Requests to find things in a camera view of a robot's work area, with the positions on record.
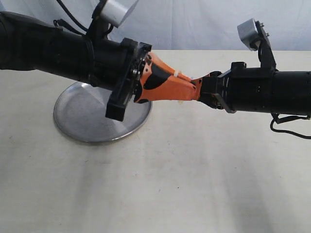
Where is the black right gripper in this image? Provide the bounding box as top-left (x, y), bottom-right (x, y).
top-left (191, 70), bottom-right (236, 114)

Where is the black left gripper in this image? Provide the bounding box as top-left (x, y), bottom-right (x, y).
top-left (105, 38), bottom-right (195, 121)

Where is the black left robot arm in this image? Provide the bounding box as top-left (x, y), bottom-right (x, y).
top-left (0, 12), bottom-right (201, 121)

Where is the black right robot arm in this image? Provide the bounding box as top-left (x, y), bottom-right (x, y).
top-left (198, 62), bottom-right (311, 116)

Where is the round metal plate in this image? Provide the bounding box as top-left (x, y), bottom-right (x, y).
top-left (53, 82), bottom-right (153, 143)

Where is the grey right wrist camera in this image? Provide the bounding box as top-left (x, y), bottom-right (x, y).
top-left (237, 18), bottom-right (276, 70)

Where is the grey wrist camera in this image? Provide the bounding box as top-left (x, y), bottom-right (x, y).
top-left (237, 18), bottom-right (276, 70)
top-left (86, 0), bottom-right (139, 40)

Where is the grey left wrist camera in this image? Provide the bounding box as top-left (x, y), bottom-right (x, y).
top-left (86, 0), bottom-right (139, 40)

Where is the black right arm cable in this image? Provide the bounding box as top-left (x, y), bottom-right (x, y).
top-left (270, 112), bottom-right (311, 141)

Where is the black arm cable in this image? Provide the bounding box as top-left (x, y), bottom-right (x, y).
top-left (270, 112), bottom-right (311, 141)
top-left (52, 0), bottom-right (88, 33)

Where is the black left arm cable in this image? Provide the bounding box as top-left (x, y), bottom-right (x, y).
top-left (52, 0), bottom-right (88, 33)

